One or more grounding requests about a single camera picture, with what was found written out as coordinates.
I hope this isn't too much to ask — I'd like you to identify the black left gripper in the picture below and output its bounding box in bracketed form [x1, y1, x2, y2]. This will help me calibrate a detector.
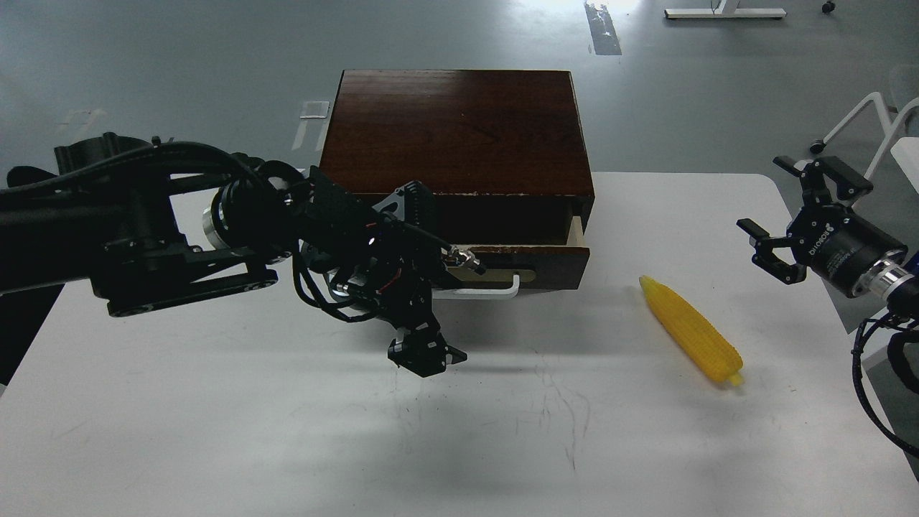
[290, 167, 468, 378]

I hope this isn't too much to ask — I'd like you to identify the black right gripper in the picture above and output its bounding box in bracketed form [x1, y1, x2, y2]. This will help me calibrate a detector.
[737, 156, 908, 299]

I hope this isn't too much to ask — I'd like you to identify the white drawer handle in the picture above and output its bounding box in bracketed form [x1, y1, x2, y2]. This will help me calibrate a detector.
[432, 274, 520, 300]

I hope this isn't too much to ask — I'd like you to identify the dark wooden drawer front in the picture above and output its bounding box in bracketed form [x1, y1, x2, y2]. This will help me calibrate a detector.
[447, 245, 591, 290]

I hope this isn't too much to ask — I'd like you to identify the yellow plastic corn cob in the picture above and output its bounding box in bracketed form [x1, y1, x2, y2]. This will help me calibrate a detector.
[639, 275, 745, 386]

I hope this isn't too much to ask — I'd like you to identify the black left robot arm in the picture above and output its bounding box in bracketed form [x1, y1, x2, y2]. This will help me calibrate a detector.
[1, 132, 485, 385]

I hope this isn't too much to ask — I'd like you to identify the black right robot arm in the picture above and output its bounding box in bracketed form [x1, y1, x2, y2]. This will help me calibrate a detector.
[737, 156, 918, 320]

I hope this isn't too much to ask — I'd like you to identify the dark wooden drawer cabinet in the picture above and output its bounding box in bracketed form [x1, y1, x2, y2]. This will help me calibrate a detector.
[319, 70, 595, 248]

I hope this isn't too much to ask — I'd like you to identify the white chair frame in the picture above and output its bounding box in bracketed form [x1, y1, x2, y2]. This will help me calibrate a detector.
[808, 91, 917, 190]

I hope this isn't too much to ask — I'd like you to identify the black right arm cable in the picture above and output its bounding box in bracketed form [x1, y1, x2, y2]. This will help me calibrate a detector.
[851, 316, 919, 460]

